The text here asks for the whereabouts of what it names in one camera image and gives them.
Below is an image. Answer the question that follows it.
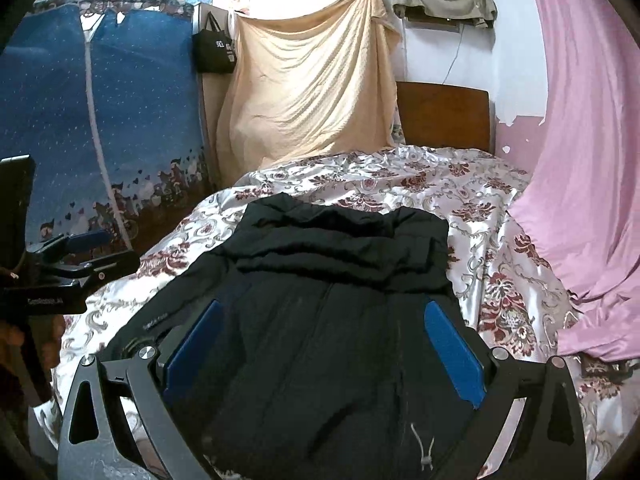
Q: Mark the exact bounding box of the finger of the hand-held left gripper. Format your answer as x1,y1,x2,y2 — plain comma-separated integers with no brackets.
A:
64,230,115,262
74,249,141,291

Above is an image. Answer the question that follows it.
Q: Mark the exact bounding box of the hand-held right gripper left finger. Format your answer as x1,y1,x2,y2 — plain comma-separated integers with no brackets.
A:
57,300,223,480

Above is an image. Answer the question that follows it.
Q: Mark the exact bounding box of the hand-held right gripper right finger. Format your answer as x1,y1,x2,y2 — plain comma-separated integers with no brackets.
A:
424,301,586,480

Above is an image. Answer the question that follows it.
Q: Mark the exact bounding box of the black jacket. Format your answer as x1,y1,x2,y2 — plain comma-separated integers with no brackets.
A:
102,192,493,480

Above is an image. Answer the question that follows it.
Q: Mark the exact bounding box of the person's left hand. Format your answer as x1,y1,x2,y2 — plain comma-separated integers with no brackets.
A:
42,316,65,366

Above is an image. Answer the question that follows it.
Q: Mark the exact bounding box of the floral satin bedspread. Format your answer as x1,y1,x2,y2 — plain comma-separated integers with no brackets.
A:
30,145,640,480

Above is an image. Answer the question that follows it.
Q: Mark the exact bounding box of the blue printed fabric wardrobe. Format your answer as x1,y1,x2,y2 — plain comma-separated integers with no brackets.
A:
0,0,218,266

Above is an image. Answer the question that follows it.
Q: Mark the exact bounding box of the brown wooden board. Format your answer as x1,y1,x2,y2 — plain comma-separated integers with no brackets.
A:
200,2,235,191

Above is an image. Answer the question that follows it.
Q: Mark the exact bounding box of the black tote bag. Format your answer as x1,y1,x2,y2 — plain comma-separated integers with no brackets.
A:
193,11,236,75

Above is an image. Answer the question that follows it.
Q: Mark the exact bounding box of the pink curtain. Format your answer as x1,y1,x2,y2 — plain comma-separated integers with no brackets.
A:
507,0,640,363

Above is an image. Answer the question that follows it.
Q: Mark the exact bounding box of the brown wooden headboard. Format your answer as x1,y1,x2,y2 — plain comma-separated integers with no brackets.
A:
396,81,492,153

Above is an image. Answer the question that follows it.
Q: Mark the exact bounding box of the beige hanging cloth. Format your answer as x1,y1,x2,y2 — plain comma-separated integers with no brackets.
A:
216,0,401,187

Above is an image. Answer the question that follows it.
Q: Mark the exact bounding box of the thin wall cable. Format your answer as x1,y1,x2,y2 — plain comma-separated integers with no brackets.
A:
442,25,463,81

